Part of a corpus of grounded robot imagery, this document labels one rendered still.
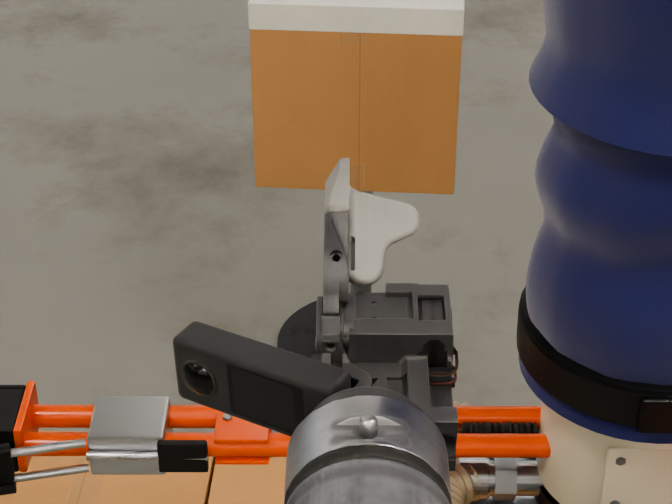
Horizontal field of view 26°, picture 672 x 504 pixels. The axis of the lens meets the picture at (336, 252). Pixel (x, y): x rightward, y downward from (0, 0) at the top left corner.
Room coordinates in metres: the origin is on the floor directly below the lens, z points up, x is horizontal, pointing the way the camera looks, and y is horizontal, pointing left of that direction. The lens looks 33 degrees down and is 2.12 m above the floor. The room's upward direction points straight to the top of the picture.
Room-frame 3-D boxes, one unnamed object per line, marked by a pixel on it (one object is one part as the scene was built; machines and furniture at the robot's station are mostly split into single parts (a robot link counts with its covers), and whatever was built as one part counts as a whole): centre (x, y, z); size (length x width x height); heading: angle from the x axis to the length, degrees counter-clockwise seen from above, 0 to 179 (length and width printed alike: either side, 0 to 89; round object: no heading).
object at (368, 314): (0.68, -0.03, 1.58); 0.12 x 0.09 x 0.08; 179
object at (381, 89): (2.81, -0.06, 0.82); 0.60 x 0.40 x 0.40; 176
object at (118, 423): (1.04, 0.19, 1.23); 0.07 x 0.07 x 0.04; 0
